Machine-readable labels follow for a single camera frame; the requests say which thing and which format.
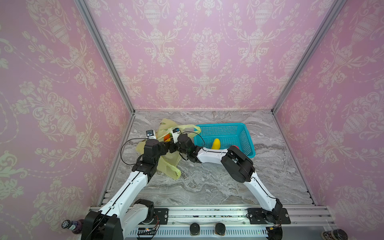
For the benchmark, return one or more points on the yellow-green plastic bag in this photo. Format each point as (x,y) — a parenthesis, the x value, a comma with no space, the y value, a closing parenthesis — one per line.
(168,163)

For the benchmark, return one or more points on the dark jar bottom right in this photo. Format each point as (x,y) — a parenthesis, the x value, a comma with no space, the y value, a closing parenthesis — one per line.
(337,234)

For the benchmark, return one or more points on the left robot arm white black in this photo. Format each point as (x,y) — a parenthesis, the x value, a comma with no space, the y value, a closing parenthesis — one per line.
(122,214)

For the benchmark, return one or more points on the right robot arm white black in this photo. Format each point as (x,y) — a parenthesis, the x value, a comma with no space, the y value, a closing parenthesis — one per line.
(238,165)

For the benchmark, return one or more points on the black knob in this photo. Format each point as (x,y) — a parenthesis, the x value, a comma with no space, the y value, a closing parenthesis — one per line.
(220,229)
(195,229)

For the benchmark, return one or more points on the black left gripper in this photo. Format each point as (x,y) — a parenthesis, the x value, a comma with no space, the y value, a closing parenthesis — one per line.
(161,147)

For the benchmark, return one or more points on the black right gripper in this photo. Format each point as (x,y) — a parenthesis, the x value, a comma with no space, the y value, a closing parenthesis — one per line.
(177,144)

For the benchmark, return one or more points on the black knob left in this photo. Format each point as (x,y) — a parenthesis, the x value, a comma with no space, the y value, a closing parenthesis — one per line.
(195,229)

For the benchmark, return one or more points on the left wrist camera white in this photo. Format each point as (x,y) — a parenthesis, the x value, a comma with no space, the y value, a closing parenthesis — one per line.
(151,135)

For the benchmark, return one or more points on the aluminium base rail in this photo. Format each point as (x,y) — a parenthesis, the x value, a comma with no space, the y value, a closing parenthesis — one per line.
(243,222)

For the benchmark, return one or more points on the teal plastic basket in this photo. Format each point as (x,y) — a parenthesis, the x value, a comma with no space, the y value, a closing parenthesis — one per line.
(229,134)

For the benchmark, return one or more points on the black knob right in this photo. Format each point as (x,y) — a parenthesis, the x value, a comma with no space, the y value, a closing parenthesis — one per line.
(220,229)

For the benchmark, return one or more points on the aluminium frame post left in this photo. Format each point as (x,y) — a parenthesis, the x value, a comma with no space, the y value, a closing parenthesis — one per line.
(101,46)

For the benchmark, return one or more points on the aluminium frame post right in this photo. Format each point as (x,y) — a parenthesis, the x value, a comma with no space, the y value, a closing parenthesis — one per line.
(325,25)

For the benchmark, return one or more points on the yellow toy banana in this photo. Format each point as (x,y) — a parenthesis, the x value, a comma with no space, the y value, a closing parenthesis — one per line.
(216,144)

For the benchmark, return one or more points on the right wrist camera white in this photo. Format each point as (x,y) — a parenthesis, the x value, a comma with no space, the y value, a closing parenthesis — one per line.
(175,134)

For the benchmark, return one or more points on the purple bottle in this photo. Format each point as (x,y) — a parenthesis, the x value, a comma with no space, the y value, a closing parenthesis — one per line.
(74,226)

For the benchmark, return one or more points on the circuit board with wires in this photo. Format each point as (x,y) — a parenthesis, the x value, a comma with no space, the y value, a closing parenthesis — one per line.
(147,231)

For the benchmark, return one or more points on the aluminium frame post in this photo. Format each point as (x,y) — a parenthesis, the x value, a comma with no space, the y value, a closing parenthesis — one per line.
(325,25)
(101,46)

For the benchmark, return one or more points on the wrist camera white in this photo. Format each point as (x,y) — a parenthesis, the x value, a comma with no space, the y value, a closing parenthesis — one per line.
(175,134)
(151,135)

